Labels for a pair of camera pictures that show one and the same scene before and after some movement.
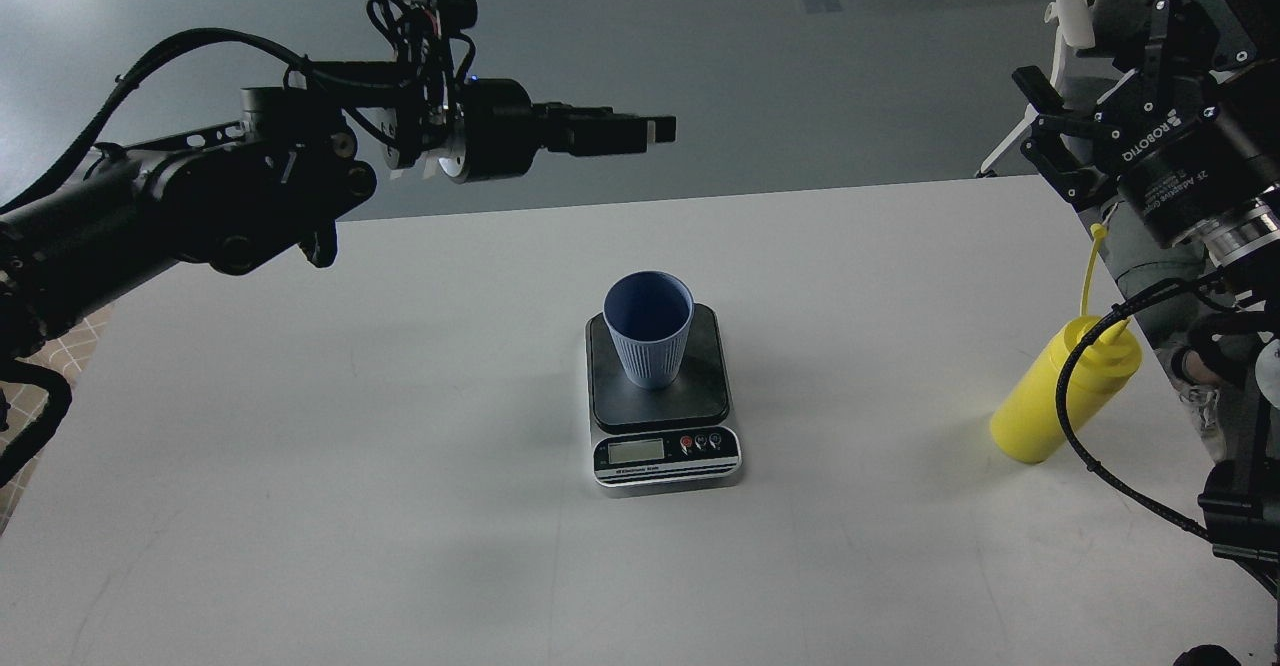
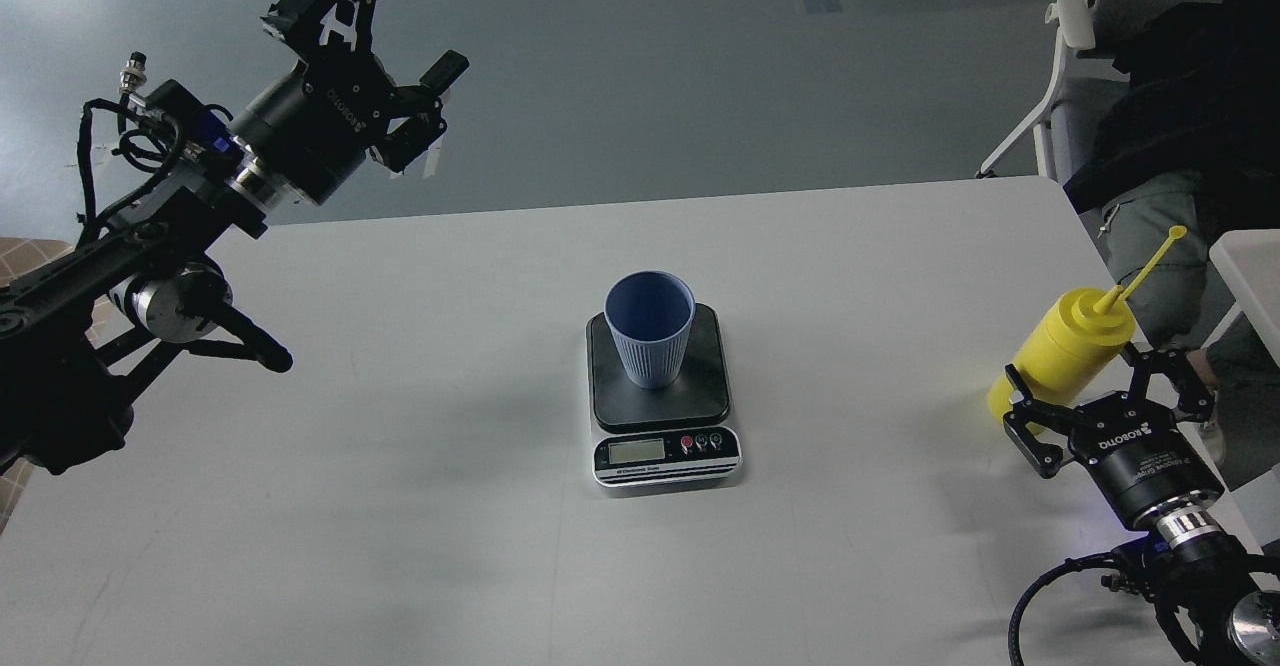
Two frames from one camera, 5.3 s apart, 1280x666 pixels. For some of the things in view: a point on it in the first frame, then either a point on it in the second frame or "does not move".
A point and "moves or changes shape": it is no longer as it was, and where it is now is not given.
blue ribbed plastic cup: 650,313 does not move
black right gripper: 1182,172 -> 1141,457
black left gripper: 500,130 -> 312,127
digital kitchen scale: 663,439 does not move
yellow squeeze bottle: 1025,428 moves or changes shape
